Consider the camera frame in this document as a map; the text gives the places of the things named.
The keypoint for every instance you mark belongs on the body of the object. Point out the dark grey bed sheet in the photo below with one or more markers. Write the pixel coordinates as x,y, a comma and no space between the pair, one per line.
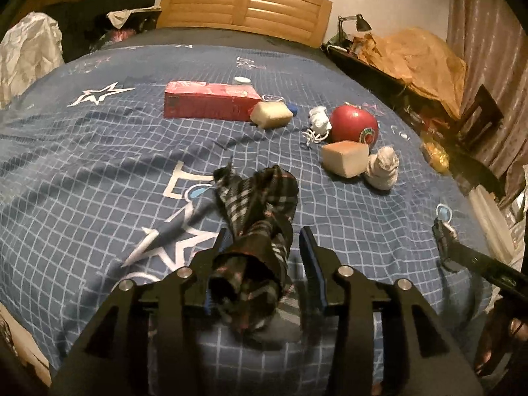
206,37

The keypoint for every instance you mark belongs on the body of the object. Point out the blocky yellow sponge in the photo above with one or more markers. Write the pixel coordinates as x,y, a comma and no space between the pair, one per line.
344,159

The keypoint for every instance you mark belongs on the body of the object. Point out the yellow snack packet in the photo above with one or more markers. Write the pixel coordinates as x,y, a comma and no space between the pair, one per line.
435,156

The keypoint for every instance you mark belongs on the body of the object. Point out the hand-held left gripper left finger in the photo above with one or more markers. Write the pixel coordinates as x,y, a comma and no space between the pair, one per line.
198,293

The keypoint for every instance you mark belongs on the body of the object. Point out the black clothes pile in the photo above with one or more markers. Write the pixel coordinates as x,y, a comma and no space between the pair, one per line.
82,16

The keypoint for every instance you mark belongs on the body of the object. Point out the beige patterned curtain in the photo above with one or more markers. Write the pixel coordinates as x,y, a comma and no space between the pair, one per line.
486,49

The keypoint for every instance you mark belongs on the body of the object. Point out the cream cloth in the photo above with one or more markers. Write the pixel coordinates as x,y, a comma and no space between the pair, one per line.
123,16

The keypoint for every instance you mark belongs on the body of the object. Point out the red apple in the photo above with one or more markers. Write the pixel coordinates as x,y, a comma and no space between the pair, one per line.
352,123

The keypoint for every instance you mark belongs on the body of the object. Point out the red carton box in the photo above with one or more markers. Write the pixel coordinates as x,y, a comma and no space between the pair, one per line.
206,101

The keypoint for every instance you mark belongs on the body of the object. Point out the white plastic bucket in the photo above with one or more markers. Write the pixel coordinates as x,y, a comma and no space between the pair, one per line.
491,218

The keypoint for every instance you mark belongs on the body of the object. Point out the white crinkled cloth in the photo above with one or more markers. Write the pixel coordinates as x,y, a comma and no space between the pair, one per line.
31,53

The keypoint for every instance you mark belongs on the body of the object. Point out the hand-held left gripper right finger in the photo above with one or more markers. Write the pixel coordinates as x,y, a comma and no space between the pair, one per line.
312,264

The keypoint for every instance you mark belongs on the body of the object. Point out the rounded yellow sponge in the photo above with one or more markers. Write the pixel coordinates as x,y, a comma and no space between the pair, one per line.
272,113

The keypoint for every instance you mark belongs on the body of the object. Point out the dark wooden chair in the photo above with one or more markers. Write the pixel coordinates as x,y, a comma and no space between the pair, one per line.
484,119

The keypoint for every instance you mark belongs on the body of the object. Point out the white bottle cap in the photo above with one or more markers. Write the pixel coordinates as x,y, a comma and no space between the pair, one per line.
242,80

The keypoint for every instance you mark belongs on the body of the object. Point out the light wooden slatted headboard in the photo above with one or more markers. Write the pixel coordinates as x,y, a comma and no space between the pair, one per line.
247,8

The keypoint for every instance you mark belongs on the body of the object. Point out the orange cloth pile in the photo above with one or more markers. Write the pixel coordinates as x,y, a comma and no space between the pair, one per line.
425,62

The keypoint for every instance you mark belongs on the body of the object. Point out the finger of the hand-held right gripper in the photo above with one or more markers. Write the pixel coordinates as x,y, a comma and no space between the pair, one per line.
449,251

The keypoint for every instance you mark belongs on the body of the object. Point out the dark plaid cloth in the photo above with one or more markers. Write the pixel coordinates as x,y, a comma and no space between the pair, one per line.
255,222

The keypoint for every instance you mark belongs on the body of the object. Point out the pink patterned cloth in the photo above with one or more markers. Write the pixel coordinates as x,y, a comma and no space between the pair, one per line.
117,36

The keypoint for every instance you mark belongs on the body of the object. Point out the dark cluttered desk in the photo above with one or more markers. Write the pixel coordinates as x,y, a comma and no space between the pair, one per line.
371,70

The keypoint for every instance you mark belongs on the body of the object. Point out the dark desk lamp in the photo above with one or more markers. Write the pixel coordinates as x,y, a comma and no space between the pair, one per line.
354,22

